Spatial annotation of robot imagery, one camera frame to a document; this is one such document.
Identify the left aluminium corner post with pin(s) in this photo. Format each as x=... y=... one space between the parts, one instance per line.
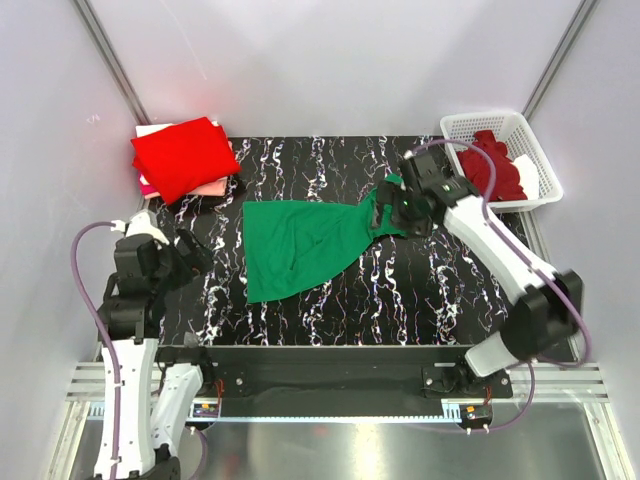
x=98 y=35

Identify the green t shirt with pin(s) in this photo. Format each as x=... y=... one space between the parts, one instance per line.
x=292 y=246

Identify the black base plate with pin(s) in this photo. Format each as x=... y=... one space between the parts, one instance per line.
x=249 y=370

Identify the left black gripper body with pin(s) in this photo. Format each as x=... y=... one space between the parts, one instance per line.
x=173 y=272

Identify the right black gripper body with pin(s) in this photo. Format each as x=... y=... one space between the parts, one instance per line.
x=406 y=212

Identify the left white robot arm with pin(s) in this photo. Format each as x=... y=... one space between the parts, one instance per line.
x=142 y=432

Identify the black marble pattern mat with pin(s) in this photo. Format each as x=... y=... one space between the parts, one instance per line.
x=399 y=292

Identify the folded pink t shirt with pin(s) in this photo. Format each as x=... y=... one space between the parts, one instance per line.
x=213 y=189

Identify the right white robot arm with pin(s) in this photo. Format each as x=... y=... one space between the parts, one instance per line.
x=545 y=304

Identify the folded white t shirt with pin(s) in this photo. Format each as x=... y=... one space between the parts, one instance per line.
x=147 y=130

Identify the right aluminium corner post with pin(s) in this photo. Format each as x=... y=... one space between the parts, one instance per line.
x=568 y=39

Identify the aluminium corner post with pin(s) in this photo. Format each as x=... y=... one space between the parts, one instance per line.
x=568 y=39
x=98 y=35

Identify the white cloth in basket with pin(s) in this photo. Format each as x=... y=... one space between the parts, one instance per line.
x=529 y=176

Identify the white plastic basket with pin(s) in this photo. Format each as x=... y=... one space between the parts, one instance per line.
x=511 y=128

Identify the aluminium frame rail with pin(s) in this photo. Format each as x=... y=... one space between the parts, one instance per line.
x=247 y=398

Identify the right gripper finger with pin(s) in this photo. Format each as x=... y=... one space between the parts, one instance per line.
x=379 y=221
x=390 y=192

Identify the folded magenta t shirt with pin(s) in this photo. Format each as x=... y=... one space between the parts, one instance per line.
x=148 y=191

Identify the folded red t shirt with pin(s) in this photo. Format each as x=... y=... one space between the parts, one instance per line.
x=180 y=158

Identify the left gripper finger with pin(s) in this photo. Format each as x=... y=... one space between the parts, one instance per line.
x=199 y=265
x=188 y=245

